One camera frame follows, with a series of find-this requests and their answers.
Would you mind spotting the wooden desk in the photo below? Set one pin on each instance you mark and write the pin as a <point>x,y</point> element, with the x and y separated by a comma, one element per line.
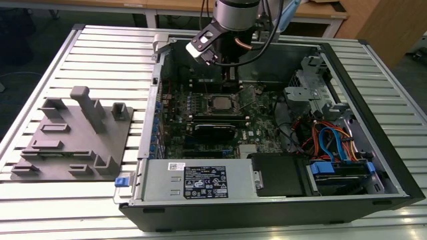
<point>321,13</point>

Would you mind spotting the black plastic shroud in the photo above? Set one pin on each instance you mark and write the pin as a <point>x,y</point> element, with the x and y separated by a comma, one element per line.
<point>281,175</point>

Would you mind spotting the silver chipset heatsink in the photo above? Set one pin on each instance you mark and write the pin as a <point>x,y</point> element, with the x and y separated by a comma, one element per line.
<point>250,148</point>

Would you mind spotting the grey case latch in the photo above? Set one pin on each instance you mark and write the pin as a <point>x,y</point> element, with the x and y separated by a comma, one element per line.
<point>160,41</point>

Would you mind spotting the green motherboard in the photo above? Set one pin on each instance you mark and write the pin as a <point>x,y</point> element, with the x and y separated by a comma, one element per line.
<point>263,126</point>

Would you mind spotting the silver power supply unit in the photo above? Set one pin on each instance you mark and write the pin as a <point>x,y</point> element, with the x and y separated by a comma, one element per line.
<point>160,180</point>

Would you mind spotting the black expansion slot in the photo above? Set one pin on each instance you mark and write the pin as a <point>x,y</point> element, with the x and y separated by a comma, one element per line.
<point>207,156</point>
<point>203,151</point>

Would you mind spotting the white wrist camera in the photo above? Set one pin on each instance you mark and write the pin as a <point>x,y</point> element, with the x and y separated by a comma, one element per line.
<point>196,51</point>

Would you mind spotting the blue disk carrier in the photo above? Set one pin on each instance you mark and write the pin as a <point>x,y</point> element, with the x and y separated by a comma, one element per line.
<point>321,168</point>

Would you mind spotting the silver metal drive cage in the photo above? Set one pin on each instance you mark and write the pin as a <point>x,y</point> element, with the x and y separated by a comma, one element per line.
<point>301,96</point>

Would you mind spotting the grey parts rack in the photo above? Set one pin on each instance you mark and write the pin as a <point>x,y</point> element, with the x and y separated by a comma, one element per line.
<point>83,150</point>

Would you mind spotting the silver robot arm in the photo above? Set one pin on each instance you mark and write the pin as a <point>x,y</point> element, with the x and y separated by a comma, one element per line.
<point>234,15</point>

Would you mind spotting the wooden cabinet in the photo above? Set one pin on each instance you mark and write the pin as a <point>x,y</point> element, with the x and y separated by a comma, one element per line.
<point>383,25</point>

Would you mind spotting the black graphics card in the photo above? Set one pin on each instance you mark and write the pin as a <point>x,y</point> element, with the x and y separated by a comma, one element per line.
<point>214,131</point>

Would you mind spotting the black power supply label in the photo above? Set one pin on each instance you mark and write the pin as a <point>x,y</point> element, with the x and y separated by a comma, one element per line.
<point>204,182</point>

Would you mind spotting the silver CPU chip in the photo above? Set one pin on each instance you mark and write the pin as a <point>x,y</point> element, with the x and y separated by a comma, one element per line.
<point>223,103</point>

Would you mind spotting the white barcode label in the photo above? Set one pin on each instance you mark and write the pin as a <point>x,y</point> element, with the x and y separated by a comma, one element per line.
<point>175,166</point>

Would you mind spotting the black PC case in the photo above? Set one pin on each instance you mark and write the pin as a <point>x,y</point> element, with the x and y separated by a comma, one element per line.
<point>267,217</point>

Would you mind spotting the blue plastic latch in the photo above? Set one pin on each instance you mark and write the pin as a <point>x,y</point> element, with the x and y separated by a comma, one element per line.
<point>120,182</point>

